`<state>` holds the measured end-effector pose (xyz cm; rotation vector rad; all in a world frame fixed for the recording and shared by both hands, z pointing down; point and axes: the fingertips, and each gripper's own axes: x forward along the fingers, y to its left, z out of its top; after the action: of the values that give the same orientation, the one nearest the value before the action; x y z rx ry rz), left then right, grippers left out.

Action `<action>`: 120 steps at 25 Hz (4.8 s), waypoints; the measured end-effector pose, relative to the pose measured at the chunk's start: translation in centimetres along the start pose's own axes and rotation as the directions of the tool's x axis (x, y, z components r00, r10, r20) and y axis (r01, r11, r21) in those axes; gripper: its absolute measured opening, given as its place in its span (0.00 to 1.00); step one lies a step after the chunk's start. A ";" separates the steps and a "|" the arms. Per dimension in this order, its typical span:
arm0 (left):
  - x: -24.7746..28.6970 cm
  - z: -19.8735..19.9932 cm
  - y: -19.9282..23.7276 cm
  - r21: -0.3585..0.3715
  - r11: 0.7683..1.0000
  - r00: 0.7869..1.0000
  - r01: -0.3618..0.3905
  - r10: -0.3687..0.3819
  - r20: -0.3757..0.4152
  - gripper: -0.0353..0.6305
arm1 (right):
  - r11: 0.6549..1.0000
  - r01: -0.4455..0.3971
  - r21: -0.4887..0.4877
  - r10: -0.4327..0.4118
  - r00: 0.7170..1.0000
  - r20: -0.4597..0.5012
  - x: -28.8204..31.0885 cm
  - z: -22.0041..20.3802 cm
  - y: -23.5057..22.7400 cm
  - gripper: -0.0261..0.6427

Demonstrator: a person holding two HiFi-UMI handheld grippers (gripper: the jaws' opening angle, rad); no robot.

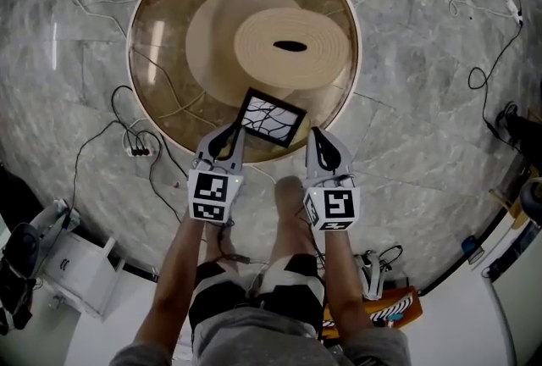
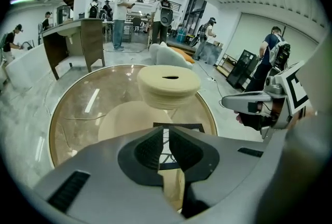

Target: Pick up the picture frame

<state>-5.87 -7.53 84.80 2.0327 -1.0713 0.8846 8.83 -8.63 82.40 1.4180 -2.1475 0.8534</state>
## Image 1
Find white drawer cabinet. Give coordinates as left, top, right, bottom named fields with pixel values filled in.
left=41, top=227, right=127, bottom=322

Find orange striped box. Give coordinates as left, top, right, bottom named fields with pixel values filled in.
left=320, top=286, right=423, bottom=343

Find wooden bench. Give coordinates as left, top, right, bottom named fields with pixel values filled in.
left=488, top=164, right=535, bottom=226

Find person's right leg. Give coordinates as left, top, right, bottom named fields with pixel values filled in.
left=273, top=176, right=318, bottom=268

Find white grey device with cables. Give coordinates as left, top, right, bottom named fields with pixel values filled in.
left=352, top=244, right=404, bottom=302

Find person's grey sweatshirt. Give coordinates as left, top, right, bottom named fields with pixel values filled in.
left=108, top=307, right=412, bottom=366

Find black framed branch picture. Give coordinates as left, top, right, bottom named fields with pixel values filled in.
left=235, top=87, right=307, bottom=148

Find person's left leg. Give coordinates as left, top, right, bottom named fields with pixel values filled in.
left=202, top=222, right=241, bottom=272

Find person's black shorts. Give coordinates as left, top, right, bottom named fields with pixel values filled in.
left=188, top=252, right=327, bottom=342

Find person's right forearm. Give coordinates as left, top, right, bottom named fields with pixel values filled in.
left=324, top=228, right=376, bottom=340

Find round glass-top beige table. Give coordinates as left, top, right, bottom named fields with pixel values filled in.
left=125, top=0, right=362, bottom=165

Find white power strip black plugs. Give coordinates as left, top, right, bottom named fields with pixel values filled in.
left=125, top=142, right=153, bottom=158

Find person's left forearm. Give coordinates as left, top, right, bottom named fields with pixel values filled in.
left=133, top=216, right=209, bottom=357

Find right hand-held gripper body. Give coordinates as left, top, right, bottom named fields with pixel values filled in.
left=301, top=170, right=362, bottom=232

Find long black cable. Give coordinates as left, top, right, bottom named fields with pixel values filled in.
left=467, top=0, right=527, bottom=153
left=71, top=84, right=190, bottom=225

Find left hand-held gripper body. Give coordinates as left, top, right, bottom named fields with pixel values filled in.
left=187, top=156, right=246, bottom=226

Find person's leg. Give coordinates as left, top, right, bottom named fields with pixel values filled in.
left=202, top=222, right=241, bottom=272
left=273, top=176, right=318, bottom=268

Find blue round object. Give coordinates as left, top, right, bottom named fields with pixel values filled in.
left=460, top=236, right=489, bottom=264

